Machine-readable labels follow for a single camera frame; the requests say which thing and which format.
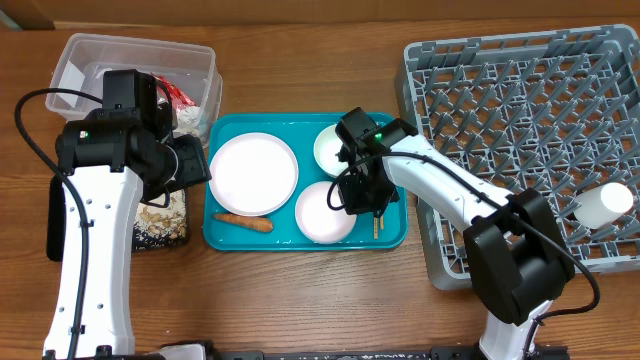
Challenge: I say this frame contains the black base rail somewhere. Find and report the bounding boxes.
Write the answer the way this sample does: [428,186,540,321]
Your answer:
[42,339,571,360]

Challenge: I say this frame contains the red snack wrapper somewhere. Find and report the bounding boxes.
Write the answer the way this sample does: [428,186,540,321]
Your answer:
[152,74,196,110]

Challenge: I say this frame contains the left wooden chopstick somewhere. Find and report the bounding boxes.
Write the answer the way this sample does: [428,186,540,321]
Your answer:
[373,216,379,240]

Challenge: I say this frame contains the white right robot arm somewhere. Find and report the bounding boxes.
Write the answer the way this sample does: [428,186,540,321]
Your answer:
[330,108,575,359]

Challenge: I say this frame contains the clear plastic waste bin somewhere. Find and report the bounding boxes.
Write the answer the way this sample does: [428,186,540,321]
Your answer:
[50,33,223,147]

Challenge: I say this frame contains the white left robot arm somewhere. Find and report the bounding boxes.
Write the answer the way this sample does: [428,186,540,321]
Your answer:
[43,69,211,359]

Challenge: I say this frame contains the white bowl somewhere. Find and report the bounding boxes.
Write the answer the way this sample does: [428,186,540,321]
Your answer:
[313,124,348,178]

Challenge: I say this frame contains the teal serving tray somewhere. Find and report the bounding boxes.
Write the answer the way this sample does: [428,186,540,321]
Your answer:
[203,112,409,252]

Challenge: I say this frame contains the white cup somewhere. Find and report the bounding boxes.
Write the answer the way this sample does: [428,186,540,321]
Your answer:
[573,183,634,229]

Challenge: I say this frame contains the black tray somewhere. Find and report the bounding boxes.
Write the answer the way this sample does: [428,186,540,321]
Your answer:
[46,178,190,262]

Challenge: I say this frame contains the carrot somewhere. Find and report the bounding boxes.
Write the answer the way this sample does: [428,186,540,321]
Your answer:
[212,213,274,233]

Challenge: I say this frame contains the pink plate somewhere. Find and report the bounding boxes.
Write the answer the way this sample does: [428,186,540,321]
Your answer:
[209,132,299,217]

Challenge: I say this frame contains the white tissue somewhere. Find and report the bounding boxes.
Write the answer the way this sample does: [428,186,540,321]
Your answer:
[173,106,202,137]

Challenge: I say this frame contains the grey dishwasher rack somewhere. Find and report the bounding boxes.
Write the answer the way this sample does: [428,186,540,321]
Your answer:
[396,25,639,273]

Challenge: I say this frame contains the rice and peanuts food waste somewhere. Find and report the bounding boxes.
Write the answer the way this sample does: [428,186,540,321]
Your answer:
[133,190,189,250]

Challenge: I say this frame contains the pink bowl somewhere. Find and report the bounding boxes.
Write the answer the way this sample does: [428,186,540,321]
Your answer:
[295,181,357,245]

